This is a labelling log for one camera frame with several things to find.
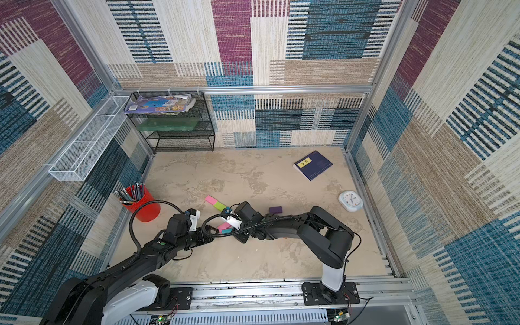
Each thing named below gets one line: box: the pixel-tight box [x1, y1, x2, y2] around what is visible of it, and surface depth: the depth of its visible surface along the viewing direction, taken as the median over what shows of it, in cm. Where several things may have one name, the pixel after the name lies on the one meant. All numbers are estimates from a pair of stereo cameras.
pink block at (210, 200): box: [204, 195, 219, 206], surface depth 101 cm
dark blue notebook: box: [293, 150, 334, 182], surface depth 114 cm
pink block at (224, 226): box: [217, 221, 232, 234], surface depth 91 cm
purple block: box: [268, 205, 283, 214], surface depth 99 cm
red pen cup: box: [120, 184, 161, 223], surface depth 89 cm
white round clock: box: [338, 190, 364, 212], surface depth 98 cm
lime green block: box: [213, 201, 227, 212], surface depth 98 cm
